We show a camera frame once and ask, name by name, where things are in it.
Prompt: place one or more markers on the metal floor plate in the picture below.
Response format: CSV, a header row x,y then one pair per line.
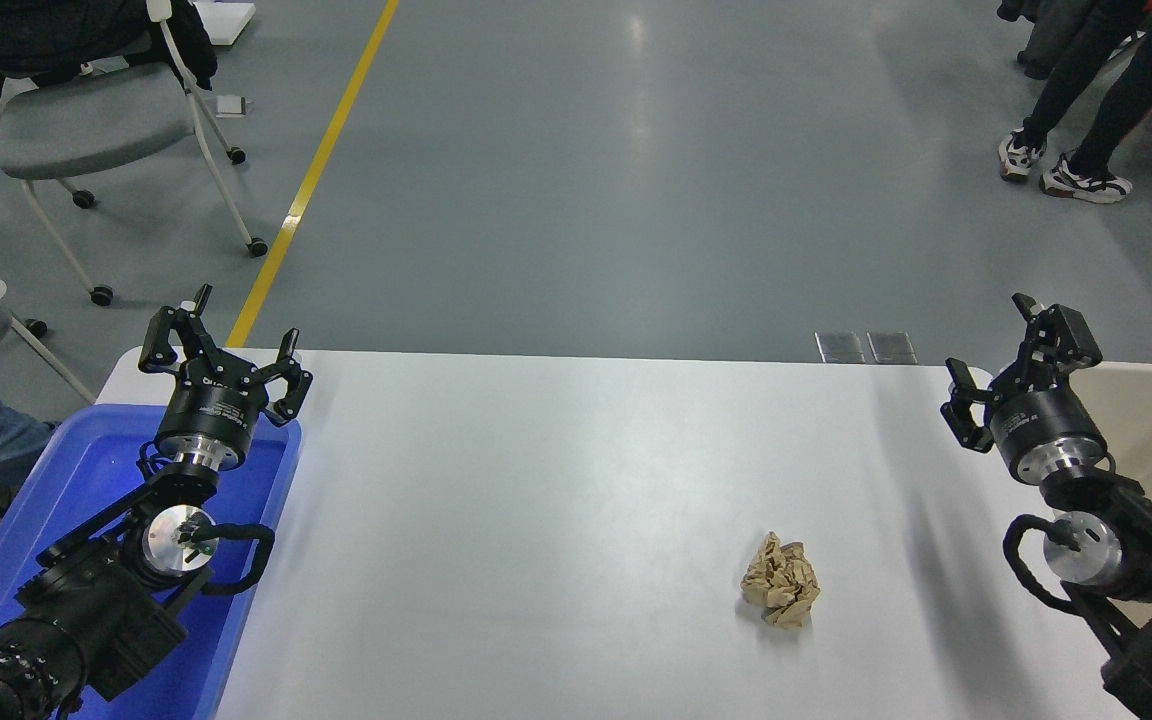
x,y
892,347
840,347

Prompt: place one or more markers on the white flat board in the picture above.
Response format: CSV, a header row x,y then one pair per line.
x,y
226,18

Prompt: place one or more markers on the black jacket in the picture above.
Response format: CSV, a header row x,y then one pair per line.
x,y
46,30

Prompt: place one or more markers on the person with white sneakers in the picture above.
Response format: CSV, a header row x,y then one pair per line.
x,y
1126,90

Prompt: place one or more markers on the blue plastic tray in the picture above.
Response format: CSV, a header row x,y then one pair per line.
x,y
86,470

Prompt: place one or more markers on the grey chair with white frame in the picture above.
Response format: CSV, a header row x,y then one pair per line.
x,y
86,125

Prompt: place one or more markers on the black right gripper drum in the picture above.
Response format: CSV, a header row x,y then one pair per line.
x,y
1044,415

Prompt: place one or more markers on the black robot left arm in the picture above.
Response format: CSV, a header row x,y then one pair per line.
x,y
96,610

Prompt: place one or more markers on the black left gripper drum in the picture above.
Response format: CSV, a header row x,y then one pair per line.
x,y
211,410

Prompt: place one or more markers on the small white floor object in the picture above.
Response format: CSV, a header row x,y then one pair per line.
x,y
231,105

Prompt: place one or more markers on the crumpled tan paper ball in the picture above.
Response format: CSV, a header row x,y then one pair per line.
x,y
781,585

